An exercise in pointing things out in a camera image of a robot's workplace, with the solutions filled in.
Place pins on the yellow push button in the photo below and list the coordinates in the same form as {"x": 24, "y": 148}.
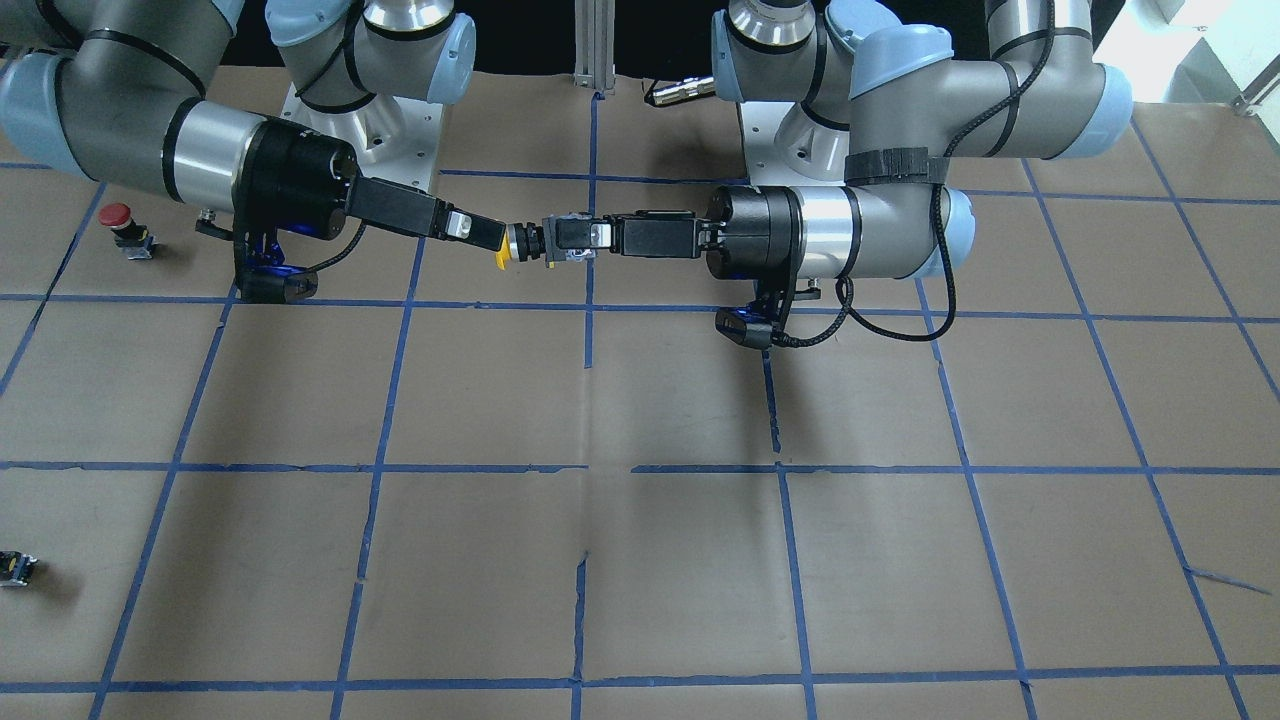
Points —
{"x": 522, "y": 242}

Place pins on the red push button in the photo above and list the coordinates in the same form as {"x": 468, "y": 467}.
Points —
{"x": 133, "y": 239}

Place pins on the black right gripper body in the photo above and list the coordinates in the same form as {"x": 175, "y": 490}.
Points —
{"x": 305, "y": 180}

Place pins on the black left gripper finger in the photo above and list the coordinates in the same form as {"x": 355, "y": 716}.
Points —
{"x": 575, "y": 238}

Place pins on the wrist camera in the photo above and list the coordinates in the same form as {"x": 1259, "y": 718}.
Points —
{"x": 761, "y": 324}
{"x": 262, "y": 277}

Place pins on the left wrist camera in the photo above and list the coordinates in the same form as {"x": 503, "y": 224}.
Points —
{"x": 761, "y": 324}

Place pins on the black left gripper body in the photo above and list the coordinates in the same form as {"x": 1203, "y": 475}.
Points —
{"x": 750, "y": 233}

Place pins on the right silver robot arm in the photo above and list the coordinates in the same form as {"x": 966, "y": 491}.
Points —
{"x": 116, "y": 91}

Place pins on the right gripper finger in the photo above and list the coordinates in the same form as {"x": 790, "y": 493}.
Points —
{"x": 457, "y": 225}

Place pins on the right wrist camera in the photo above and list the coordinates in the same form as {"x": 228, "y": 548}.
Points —
{"x": 262, "y": 277}

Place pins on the aluminium frame post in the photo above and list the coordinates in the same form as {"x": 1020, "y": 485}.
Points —
{"x": 594, "y": 45}

